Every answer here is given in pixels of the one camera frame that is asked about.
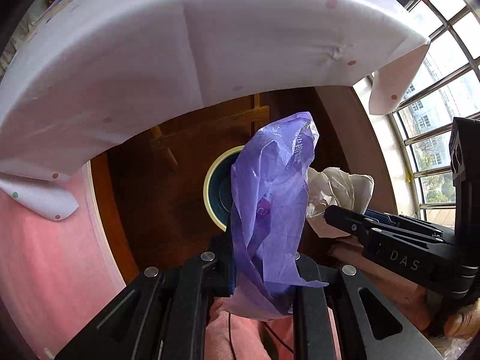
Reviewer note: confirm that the cartoon patterned tablecloth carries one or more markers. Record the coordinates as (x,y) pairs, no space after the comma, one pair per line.
(93,73)

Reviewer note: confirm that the person's right hand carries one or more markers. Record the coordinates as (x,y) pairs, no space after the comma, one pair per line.
(465,323)

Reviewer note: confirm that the white paper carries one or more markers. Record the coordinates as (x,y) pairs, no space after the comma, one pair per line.
(334,187)

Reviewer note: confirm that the round cream trash bin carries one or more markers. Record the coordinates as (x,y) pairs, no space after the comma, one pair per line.
(216,191)

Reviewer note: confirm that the pink trouser legs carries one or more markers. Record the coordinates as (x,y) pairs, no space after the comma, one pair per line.
(348,319)

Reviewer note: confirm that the purple plastic bag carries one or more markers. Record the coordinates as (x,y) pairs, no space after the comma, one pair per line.
(270,198)

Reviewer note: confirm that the wooden table frame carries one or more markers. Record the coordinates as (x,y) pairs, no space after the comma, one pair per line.
(245,110)

